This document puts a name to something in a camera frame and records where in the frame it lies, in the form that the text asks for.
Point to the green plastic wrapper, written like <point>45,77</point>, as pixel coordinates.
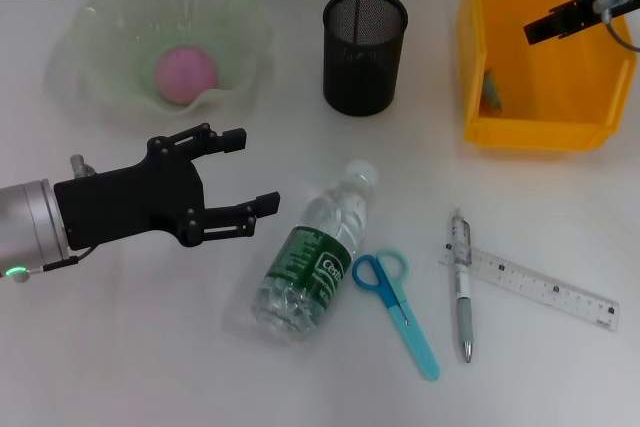
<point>491,92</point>

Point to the yellow plastic bin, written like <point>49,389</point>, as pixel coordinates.
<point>550,92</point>

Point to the pink peach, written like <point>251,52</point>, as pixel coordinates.
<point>187,74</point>

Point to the clear plastic ruler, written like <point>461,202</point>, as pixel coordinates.
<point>540,284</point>

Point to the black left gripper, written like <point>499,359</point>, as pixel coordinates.
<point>125,202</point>

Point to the white grey ballpoint pen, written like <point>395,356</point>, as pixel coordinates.
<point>463,292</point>

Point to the clear water bottle green label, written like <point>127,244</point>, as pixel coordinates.
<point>320,227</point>

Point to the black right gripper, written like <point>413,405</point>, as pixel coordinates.
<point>582,9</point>

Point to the blue scissors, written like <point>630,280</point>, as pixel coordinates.
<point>395,307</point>

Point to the black mesh pen holder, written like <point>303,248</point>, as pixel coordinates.
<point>365,72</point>

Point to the pale green glass fruit plate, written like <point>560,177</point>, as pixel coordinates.
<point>125,22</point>

